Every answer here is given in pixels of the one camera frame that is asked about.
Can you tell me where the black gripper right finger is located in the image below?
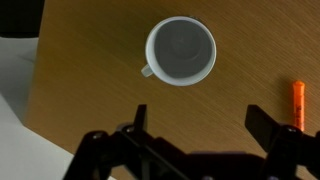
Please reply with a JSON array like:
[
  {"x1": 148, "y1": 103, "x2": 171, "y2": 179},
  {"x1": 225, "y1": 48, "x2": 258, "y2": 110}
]
[{"x1": 244, "y1": 104, "x2": 320, "y2": 180}]

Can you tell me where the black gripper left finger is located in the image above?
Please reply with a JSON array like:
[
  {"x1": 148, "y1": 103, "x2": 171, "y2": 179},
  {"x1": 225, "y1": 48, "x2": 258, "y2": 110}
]
[{"x1": 63, "y1": 104, "x2": 191, "y2": 180}]

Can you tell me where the white ceramic cup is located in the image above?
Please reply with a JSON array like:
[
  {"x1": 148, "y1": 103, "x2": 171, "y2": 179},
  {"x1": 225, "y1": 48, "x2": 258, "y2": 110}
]
[{"x1": 140, "y1": 15, "x2": 218, "y2": 88}]

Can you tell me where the orange marker pen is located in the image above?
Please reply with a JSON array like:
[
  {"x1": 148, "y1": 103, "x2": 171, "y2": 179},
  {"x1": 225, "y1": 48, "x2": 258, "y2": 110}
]
[{"x1": 292, "y1": 80, "x2": 306, "y2": 132}]

